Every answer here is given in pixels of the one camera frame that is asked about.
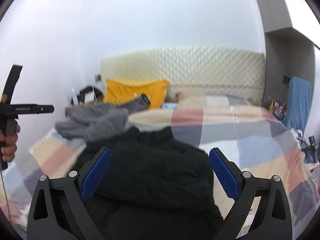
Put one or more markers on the grey wall socket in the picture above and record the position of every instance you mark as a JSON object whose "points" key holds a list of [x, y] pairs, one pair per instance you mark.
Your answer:
{"points": [[97, 77]]}

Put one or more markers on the yellow pillow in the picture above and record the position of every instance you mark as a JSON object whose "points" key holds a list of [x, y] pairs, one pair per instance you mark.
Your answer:
{"points": [[120, 91]]}

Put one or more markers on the black puffer jacket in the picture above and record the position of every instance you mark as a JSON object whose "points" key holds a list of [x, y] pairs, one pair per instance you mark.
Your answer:
{"points": [[155, 188]]}

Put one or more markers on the cream quilted headboard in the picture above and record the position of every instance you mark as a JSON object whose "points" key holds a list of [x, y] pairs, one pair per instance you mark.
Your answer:
{"points": [[216, 70]]}

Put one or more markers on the person's left hand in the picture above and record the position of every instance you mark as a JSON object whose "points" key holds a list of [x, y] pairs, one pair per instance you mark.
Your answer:
{"points": [[8, 151]]}

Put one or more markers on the patchwork checkered duvet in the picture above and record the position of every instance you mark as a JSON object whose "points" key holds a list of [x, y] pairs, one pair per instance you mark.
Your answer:
{"points": [[247, 135]]}

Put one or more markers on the grey wall cabinet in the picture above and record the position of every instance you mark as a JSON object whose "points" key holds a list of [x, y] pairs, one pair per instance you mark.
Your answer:
{"points": [[291, 33]]}

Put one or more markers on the bottles on side table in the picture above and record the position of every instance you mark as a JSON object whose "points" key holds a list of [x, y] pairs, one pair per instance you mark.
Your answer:
{"points": [[276, 107]]}

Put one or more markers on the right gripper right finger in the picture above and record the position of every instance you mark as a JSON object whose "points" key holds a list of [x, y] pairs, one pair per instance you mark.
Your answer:
{"points": [[272, 219]]}

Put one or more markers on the blue towel on chair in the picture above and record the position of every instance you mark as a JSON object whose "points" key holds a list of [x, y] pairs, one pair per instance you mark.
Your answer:
{"points": [[299, 104]]}

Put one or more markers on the grey fleece garment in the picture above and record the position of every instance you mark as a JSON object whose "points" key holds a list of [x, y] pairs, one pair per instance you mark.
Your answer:
{"points": [[100, 121]]}

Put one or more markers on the white spray bottle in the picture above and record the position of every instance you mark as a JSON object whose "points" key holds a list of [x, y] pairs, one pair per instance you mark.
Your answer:
{"points": [[74, 97]]}

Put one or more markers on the black tripod stand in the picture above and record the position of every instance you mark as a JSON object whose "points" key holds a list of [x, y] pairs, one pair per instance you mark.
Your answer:
{"points": [[311, 150]]}

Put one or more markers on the black bag on nightstand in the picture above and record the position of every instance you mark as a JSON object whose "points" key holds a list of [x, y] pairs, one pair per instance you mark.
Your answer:
{"points": [[88, 96]]}

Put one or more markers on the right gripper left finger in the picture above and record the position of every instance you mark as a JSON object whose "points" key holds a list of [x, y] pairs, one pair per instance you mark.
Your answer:
{"points": [[58, 209]]}

